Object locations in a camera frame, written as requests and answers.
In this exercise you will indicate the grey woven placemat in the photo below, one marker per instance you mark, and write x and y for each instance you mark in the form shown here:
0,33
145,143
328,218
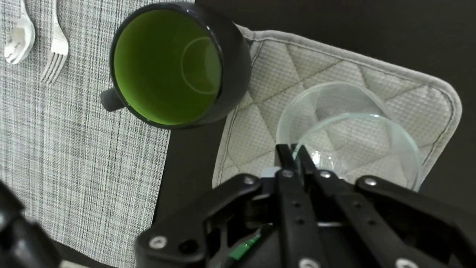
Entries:
74,164

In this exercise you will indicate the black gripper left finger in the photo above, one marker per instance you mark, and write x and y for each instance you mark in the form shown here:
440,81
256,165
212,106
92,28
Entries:
291,213

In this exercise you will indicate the silver fork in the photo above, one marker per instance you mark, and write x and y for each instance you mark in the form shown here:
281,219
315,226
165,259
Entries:
55,54

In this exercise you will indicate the black mug green inside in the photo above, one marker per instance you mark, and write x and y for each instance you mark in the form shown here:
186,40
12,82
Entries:
227,54

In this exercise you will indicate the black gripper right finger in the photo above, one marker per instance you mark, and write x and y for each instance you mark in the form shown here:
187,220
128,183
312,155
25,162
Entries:
357,213

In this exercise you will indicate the clear glass cup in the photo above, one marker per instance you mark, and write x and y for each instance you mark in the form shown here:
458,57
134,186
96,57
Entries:
346,128

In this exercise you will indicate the black table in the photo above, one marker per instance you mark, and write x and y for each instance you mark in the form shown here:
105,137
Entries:
372,24

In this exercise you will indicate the silver spoon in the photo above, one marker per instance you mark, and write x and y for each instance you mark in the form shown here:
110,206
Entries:
18,42

